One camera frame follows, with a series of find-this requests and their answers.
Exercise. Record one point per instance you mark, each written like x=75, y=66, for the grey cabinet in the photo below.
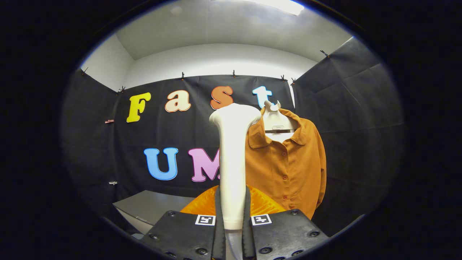
x=155, y=206

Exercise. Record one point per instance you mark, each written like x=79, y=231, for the white mannequin hanger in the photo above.
x=276, y=121

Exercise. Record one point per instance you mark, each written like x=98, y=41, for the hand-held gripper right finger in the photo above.
x=247, y=216

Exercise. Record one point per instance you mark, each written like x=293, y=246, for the row of black clips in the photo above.
x=183, y=76

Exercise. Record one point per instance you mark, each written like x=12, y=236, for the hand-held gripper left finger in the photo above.
x=219, y=216

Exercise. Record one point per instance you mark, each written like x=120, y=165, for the orange button shirt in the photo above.
x=285, y=173

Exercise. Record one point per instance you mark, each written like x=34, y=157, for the long ceiling light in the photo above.
x=278, y=5

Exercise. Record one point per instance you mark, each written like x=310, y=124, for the black backdrop cloth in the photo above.
x=346, y=126

